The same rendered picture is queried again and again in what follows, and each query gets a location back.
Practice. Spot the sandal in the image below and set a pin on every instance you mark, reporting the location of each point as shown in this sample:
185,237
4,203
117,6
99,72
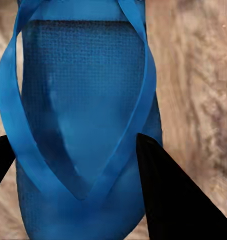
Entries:
88,88

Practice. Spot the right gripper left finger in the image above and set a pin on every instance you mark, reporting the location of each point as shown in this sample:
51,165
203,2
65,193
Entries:
7,156

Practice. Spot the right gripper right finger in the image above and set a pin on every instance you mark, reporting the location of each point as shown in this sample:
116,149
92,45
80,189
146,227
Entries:
175,207

